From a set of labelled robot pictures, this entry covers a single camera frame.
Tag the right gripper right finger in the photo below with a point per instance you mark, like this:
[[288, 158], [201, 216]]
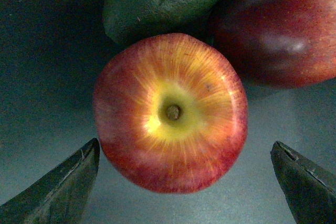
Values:
[[309, 189]]

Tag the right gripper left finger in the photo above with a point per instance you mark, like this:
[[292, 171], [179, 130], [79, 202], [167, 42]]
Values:
[[61, 195]]

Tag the red yellow apple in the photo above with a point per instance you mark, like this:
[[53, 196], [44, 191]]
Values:
[[171, 114]]

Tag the near black display tray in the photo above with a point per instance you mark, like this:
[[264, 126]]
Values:
[[51, 54]]

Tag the red orange mango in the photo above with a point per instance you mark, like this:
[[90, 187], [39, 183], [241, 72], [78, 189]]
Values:
[[281, 43]]

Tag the green avocado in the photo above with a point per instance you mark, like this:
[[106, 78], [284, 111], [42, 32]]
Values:
[[162, 1]]

